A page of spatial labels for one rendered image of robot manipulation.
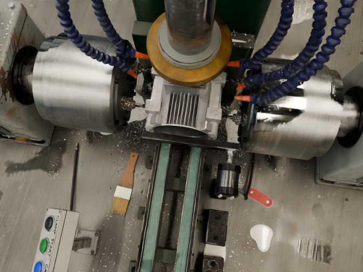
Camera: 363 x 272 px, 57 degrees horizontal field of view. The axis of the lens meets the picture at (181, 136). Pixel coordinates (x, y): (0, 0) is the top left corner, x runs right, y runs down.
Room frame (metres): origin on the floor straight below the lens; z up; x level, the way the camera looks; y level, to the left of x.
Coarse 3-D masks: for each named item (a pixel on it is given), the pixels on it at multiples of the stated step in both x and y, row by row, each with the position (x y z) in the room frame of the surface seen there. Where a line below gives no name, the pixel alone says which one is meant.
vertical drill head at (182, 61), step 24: (168, 0) 0.35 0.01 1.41; (192, 0) 0.33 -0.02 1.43; (216, 0) 0.36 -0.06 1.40; (168, 24) 0.35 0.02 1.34; (192, 24) 0.33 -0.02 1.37; (216, 24) 0.40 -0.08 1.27; (168, 48) 0.35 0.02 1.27; (192, 48) 0.33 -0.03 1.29; (216, 48) 0.34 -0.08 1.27; (168, 72) 0.30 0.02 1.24; (192, 72) 0.30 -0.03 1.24; (216, 72) 0.30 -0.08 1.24
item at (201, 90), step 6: (168, 84) 0.32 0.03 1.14; (174, 84) 0.32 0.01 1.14; (168, 90) 0.32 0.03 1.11; (174, 90) 0.32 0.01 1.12; (180, 90) 0.32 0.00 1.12; (186, 90) 0.31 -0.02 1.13; (192, 90) 0.31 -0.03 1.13; (198, 90) 0.31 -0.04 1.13; (204, 90) 0.31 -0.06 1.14; (198, 96) 0.31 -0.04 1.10; (204, 96) 0.31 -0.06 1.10
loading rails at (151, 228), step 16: (160, 144) 0.24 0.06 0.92; (160, 160) 0.19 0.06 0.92; (192, 160) 0.18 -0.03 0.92; (160, 176) 0.14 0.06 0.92; (192, 176) 0.14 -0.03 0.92; (208, 176) 0.15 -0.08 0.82; (160, 192) 0.10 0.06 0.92; (192, 192) 0.09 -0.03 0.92; (144, 208) 0.06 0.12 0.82; (160, 208) 0.05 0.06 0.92; (192, 208) 0.05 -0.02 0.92; (144, 224) 0.01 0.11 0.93; (160, 224) 0.01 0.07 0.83; (192, 224) 0.01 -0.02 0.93; (144, 240) -0.03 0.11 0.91; (192, 240) -0.04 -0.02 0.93; (144, 256) -0.07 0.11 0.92; (160, 256) -0.08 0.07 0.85; (176, 256) -0.08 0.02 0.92
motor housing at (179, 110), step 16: (160, 80) 0.37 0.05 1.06; (160, 96) 0.33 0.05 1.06; (176, 96) 0.31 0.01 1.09; (192, 96) 0.31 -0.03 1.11; (208, 96) 0.32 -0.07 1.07; (160, 112) 0.28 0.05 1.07; (176, 112) 0.27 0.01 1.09; (192, 112) 0.27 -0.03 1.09; (160, 128) 0.27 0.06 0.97; (176, 128) 0.27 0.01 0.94; (192, 128) 0.27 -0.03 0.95
